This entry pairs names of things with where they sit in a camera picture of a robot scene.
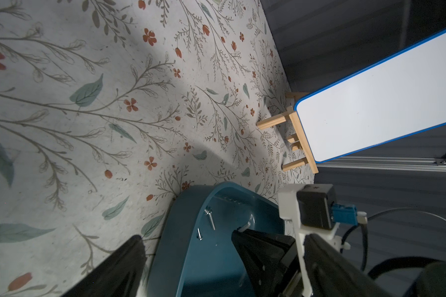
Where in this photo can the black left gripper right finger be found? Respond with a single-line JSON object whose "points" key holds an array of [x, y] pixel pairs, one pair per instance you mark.
{"points": [[331, 275]]}

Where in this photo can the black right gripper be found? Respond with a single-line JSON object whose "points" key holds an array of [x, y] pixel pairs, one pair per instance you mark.
{"points": [[271, 262]]}

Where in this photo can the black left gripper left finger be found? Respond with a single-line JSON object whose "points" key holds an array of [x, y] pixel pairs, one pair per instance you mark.
{"points": [[118, 276]]}

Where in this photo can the teal plastic tray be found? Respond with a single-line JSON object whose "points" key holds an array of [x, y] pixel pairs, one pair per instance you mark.
{"points": [[187, 267]]}

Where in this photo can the blue framed whiteboard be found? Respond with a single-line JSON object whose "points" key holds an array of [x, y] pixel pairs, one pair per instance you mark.
{"points": [[396, 97]]}

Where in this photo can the aluminium frame rail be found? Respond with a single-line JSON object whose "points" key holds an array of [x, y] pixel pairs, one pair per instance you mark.
{"points": [[388, 163]]}

